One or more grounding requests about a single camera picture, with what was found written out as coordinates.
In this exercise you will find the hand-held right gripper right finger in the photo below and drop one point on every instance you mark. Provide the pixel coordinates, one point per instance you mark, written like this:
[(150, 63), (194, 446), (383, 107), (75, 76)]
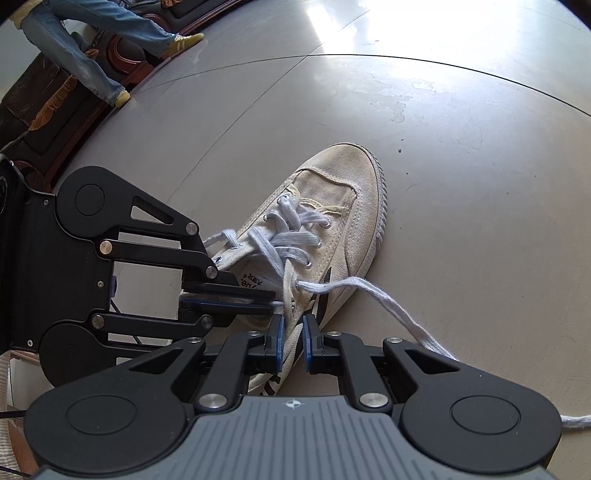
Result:
[(306, 344)]

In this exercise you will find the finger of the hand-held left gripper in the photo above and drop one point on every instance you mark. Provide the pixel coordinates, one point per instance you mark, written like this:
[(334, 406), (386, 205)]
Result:
[(207, 281), (231, 314)]

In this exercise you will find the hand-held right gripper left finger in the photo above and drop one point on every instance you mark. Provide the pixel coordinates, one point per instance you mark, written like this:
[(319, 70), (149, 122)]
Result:
[(280, 341)]

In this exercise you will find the white shoelace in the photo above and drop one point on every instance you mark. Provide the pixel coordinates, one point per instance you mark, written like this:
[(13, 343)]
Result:
[(286, 240)]

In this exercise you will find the white canvas shoe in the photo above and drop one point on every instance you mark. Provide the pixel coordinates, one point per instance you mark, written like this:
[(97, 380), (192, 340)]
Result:
[(341, 184)]

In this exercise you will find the orange fringed cloth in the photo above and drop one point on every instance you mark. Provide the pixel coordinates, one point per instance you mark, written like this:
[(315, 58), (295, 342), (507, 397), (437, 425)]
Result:
[(51, 104)]

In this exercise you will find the dark leather sofa wooden frame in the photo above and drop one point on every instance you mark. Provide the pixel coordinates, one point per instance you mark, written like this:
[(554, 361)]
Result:
[(27, 120)]

